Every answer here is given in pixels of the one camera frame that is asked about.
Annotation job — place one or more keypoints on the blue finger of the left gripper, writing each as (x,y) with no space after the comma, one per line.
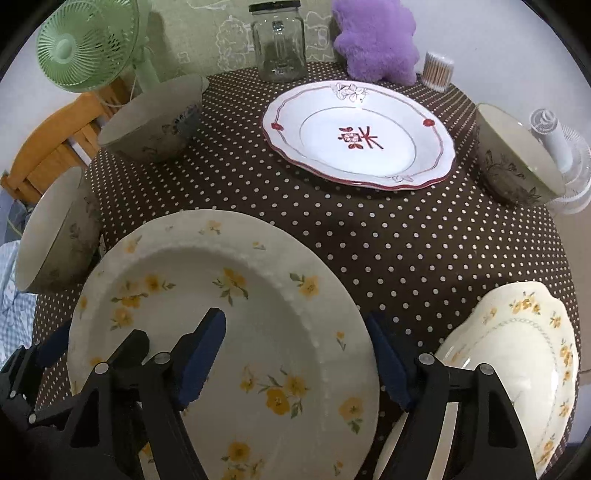
(54,347)

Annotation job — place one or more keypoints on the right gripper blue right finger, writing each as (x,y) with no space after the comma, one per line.
(488,440)

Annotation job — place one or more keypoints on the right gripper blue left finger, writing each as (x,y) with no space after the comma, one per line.
(134,400)

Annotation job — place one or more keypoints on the grey bowl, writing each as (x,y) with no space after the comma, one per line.
(61,236)
(514,164)
(156,125)

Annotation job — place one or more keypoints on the scalloped yellow floral plate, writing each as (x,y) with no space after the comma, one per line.
(525,334)

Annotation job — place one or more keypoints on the large yellow floral plate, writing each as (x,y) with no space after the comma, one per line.
(293,392)

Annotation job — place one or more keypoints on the white plate red pattern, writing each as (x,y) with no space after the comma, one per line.
(360,134)

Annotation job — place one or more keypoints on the blue checked blanket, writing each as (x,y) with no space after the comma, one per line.
(17,308)

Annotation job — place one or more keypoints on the brown polka dot tablecloth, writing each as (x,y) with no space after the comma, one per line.
(419,260)

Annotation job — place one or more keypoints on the green desk fan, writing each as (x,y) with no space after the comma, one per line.
(86,45)

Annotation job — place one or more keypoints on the white standing fan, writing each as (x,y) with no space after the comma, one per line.
(571,154)

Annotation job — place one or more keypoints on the glass jar black lid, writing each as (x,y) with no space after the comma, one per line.
(278,41)

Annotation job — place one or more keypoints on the cotton swab container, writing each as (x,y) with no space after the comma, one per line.
(437,72)

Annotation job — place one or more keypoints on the purple plush toy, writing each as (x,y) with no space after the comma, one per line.
(376,38)

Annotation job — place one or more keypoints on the green patterned wall sheet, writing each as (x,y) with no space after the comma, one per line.
(210,37)

